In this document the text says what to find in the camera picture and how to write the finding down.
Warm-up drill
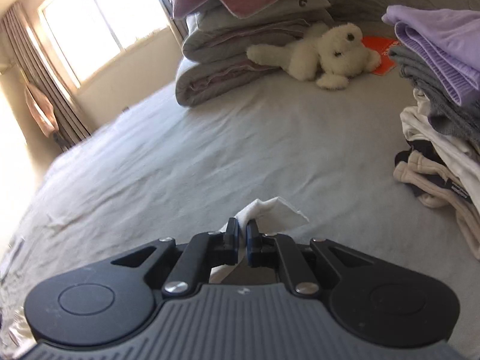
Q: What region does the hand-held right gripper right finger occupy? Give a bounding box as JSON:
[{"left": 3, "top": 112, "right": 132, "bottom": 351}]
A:
[{"left": 245, "top": 219, "right": 379, "bottom": 297}]

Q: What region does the folded purple garment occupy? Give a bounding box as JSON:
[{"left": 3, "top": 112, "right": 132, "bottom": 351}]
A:
[{"left": 382, "top": 4, "right": 480, "bottom": 107}]

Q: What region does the window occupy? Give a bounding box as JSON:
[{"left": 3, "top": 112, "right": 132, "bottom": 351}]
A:
[{"left": 37, "top": 0, "right": 172, "bottom": 88}]

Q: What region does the white plush toy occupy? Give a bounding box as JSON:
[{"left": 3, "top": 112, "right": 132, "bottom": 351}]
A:
[{"left": 246, "top": 22, "right": 382, "bottom": 91}]

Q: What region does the bed with grey sheet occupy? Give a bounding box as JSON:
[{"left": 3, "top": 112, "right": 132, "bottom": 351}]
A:
[{"left": 0, "top": 19, "right": 480, "bottom": 360}]

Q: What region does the folded beige and dark garment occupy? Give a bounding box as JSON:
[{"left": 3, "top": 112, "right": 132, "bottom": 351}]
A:
[{"left": 392, "top": 140, "right": 480, "bottom": 260}]

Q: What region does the pink hanging cloth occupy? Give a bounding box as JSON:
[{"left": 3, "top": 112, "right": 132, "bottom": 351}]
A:
[{"left": 25, "top": 82, "right": 59, "bottom": 138}]

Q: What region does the orange booklet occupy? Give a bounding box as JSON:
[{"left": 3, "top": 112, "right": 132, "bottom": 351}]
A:
[{"left": 361, "top": 36, "right": 400, "bottom": 77}]

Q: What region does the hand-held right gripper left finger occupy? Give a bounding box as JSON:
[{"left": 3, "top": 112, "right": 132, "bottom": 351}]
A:
[{"left": 111, "top": 217, "right": 241, "bottom": 297}]

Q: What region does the folded white garment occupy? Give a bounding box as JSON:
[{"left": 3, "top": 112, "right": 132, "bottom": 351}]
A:
[{"left": 399, "top": 106, "right": 480, "bottom": 199}]

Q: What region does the white knit sweater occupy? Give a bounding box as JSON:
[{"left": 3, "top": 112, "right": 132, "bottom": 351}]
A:
[{"left": 209, "top": 197, "right": 310, "bottom": 285}]

